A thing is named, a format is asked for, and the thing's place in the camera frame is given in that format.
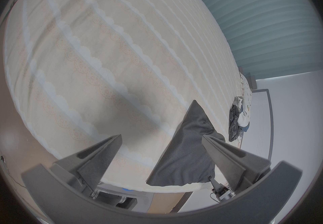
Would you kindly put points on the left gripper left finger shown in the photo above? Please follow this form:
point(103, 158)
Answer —
point(96, 165)

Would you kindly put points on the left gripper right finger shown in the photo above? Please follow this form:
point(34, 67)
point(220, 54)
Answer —
point(234, 165)

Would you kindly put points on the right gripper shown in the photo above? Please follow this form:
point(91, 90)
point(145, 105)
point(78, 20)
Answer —
point(224, 192)

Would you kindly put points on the black T-shirt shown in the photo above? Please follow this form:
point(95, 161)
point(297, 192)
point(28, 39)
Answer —
point(189, 152)

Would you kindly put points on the pile of clothes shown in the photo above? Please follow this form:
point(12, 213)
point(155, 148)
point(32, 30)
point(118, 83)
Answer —
point(242, 117)

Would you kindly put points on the bed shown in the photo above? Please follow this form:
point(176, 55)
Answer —
point(113, 66)

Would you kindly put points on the white printed pillow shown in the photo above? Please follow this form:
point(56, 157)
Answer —
point(246, 96)

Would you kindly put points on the grey bedside table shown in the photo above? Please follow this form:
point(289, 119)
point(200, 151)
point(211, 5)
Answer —
point(248, 79)

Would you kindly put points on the blue-green curtain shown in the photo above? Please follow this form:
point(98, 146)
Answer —
point(265, 31)

